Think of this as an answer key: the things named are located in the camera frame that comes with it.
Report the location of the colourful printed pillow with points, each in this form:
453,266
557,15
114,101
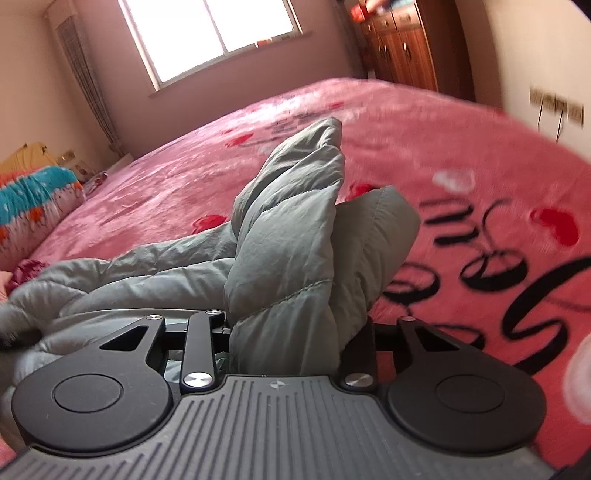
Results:
32,212

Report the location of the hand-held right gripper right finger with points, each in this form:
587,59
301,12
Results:
364,360

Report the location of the patterned grey curtain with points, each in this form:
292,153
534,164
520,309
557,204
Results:
92,92

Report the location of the small bedside wall socket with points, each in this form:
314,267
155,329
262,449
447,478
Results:
69,155

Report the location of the window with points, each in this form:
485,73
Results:
207,32

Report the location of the red box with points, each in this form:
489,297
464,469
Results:
358,13

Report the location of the brown wooden cabinet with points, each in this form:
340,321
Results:
406,50

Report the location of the pink printed blanket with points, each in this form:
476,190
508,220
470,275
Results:
438,152

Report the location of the grey-green puffer jacket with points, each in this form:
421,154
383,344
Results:
286,240

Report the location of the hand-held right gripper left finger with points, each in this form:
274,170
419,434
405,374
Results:
201,350

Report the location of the dark red floral cloth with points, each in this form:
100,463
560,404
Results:
25,272

